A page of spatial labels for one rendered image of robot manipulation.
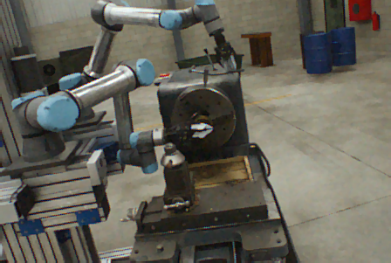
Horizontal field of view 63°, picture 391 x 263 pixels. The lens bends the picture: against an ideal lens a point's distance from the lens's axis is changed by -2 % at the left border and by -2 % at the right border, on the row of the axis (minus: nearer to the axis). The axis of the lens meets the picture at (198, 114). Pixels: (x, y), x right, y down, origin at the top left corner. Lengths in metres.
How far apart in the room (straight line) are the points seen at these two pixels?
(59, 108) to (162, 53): 10.55
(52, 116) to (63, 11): 10.72
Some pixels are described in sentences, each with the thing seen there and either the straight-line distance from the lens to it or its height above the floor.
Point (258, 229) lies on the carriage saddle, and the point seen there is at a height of 0.90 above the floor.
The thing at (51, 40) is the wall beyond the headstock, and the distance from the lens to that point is 11.79.
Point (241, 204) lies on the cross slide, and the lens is 1.06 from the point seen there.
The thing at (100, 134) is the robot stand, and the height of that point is 1.08.
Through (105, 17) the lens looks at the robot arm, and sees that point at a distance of 1.51.
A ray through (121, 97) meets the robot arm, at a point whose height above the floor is 1.27.
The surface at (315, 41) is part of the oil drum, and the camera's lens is 7.89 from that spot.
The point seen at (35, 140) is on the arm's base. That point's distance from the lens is 1.29.
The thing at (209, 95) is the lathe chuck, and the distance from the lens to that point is 1.56.
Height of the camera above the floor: 1.52
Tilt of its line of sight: 15 degrees down
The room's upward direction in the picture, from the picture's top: 10 degrees counter-clockwise
